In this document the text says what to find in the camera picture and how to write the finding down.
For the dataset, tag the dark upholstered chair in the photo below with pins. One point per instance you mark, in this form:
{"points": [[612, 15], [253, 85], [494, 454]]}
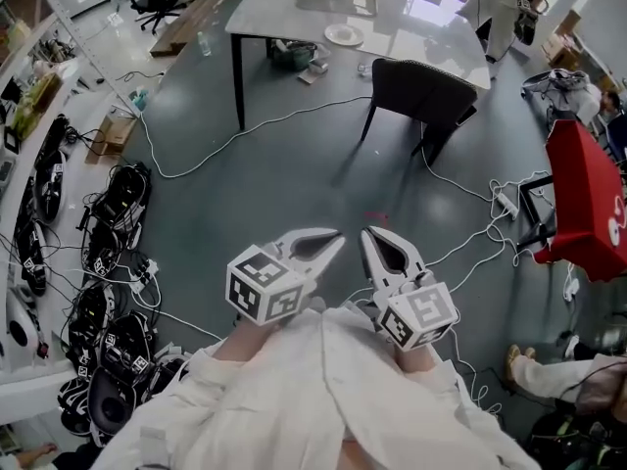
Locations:
{"points": [[421, 91]]}

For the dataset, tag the teal plastic bag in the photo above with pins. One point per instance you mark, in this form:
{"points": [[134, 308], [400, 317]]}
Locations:
{"points": [[138, 100]]}

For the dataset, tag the white power strip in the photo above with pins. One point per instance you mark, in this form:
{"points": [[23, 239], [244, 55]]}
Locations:
{"points": [[507, 202]]}

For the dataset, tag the person's right forearm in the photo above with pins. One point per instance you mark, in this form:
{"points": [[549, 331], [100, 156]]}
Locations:
{"points": [[414, 358]]}

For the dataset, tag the white round plate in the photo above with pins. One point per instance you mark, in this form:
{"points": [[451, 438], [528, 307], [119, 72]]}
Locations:
{"points": [[333, 37]]}

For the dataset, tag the person's left forearm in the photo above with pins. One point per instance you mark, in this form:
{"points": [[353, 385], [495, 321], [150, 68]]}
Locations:
{"points": [[242, 341]]}

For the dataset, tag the pile of black devices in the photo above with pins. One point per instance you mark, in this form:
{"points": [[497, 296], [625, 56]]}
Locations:
{"points": [[117, 203]]}

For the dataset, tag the small plastic bottle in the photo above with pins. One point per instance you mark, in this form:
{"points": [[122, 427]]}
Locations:
{"points": [[204, 44]]}

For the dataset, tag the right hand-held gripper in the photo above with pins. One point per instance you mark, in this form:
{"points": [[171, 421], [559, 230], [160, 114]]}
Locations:
{"points": [[421, 311]]}

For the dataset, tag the dark green bag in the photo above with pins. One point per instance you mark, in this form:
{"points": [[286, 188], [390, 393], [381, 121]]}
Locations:
{"points": [[291, 57]]}

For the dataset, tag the black table leg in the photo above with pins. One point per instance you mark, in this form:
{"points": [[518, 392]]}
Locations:
{"points": [[238, 81]]}

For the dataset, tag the brown cardboard box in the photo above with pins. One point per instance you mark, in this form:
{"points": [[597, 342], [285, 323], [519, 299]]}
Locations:
{"points": [[112, 135]]}

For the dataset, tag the stack of wooden planks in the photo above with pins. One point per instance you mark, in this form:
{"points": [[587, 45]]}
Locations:
{"points": [[181, 27]]}

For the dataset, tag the white metal shelf rack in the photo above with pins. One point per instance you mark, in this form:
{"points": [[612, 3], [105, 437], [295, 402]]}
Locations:
{"points": [[73, 32]]}

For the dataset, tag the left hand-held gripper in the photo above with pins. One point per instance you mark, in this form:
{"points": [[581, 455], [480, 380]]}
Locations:
{"points": [[264, 272]]}

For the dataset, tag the red cloth covered stand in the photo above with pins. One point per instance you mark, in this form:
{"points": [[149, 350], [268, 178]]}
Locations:
{"points": [[583, 189]]}

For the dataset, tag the person's white coat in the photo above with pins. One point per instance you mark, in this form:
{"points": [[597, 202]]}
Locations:
{"points": [[303, 399]]}

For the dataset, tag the grey rounded serving tray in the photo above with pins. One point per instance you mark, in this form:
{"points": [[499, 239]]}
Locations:
{"points": [[323, 3]]}

